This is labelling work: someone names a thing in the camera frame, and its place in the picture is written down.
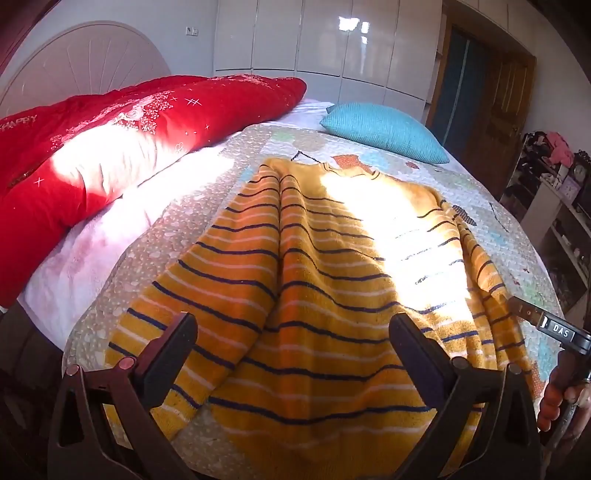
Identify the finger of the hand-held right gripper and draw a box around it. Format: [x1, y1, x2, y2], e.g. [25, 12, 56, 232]
[507, 295, 544, 328]

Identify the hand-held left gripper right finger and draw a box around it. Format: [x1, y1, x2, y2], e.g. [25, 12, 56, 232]
[389, 312, 541, 480]

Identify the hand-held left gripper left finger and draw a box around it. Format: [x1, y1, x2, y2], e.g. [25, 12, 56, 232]
[47, 312, 199, 480]

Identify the yellow striped knit sweater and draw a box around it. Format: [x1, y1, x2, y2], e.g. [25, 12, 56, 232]
[105, 158, 543, 467]

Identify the person's right hand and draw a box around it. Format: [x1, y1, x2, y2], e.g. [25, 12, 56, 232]
[537, 381, 591, 445]

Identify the white shelf unit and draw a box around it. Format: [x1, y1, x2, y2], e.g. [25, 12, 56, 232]
[501, 131, 591, 315]

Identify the black round clock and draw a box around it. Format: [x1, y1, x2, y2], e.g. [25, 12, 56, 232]
[573, 154, 591, 186]

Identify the patchwork quilted bedspread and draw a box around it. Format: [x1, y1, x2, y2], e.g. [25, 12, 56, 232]
[62, 122, 566, 480]

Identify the pink cloth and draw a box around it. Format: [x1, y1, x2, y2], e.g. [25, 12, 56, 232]
[545, 131, 576, 168]

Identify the brown wooden door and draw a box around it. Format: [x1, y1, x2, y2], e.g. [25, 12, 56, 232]
[482, 48, 536, 199]

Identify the red embroidered quilt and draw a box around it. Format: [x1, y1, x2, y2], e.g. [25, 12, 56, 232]
[0, 74, 308, 308]

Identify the blue knit pillow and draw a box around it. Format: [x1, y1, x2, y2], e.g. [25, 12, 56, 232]
[320, 103, 451, 165]

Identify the dark teal door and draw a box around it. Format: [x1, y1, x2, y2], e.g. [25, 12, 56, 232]
[431, 25, 491, 151]

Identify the white arched headboard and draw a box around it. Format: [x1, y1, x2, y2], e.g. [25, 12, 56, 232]
[0, 21, 172, 123]

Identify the glossy white wardrobe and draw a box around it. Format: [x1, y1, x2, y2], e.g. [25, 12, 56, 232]
[215, 0, 447, 125]

